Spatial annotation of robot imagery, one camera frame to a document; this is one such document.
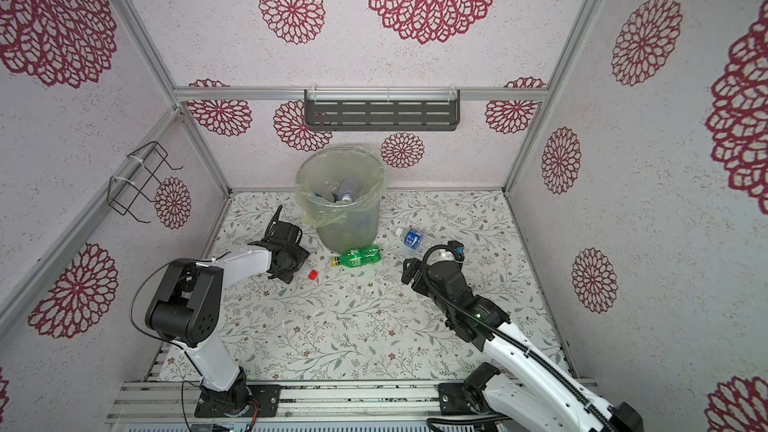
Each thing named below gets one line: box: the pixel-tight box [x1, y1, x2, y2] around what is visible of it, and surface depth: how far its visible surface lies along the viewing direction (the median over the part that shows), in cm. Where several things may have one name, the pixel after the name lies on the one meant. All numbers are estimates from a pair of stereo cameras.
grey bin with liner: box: [295, 146, 385, 253], surface depth 96 cm
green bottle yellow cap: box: [331, 245, 382, 268], surface depth 98 cm
